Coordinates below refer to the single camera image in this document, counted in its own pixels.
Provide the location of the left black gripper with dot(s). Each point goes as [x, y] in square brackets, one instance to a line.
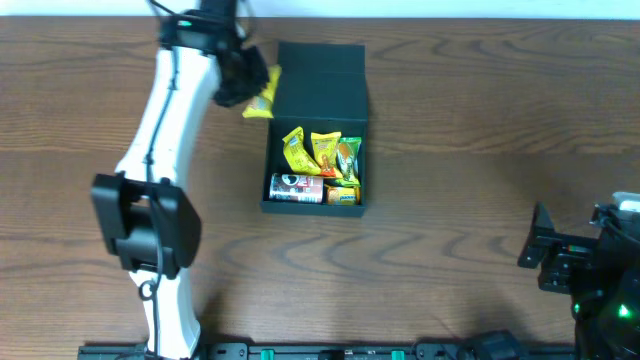
[247, 76]

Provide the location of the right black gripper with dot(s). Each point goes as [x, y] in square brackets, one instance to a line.
[551, 255]

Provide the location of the yellow Apollo wafer packet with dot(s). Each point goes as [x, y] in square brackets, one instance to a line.
[261, 105]

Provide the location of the dark green box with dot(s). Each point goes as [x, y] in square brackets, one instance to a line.
[322, 89]

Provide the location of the yellow peanut butter sandwich packet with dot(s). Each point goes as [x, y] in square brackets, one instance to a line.
[325, 148]

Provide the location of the red Pringles can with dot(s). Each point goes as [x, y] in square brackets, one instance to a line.
[297, 188]

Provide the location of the green yellow snack packet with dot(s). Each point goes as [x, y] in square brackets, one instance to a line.
[347, 160]

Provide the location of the small yellow biscuit packet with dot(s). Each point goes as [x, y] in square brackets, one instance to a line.
[343, 196]

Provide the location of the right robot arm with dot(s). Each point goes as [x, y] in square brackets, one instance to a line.
[601, 275]

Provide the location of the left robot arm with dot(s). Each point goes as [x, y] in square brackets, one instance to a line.
[145, 216]

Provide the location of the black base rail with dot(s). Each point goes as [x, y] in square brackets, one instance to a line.
[493, 345]

